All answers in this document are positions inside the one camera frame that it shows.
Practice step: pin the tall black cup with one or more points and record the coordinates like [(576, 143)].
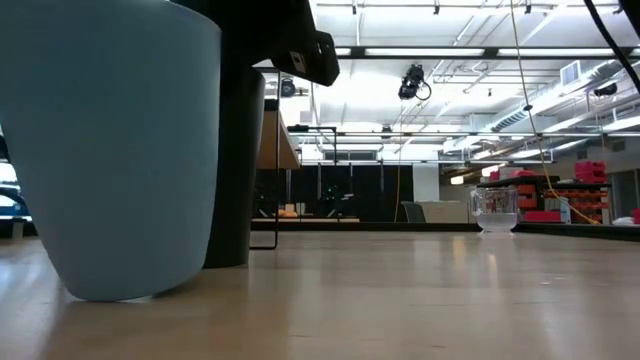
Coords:
[(232, 175)]

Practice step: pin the light blue cup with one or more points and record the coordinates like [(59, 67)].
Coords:
[(110, 150)]

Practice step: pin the clear glass mug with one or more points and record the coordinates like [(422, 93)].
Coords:
[(496, 210)]

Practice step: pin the grey trash bin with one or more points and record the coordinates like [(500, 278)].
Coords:
[(414, 212)]

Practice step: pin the white cabinet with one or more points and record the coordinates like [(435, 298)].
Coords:
[(447, 211)]

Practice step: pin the red plastic storage bin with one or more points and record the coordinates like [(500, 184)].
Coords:
[(542, 216), (590, 171)]

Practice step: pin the rack with orange bins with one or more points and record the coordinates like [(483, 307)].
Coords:
[(575, 200)]

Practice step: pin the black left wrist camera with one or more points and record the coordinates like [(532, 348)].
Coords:
[(310, 60)]

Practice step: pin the black overhead camera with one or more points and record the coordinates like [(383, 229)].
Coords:
[(412, 82)]

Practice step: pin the silver ventilation duct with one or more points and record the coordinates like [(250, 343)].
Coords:
[(550, 95)]

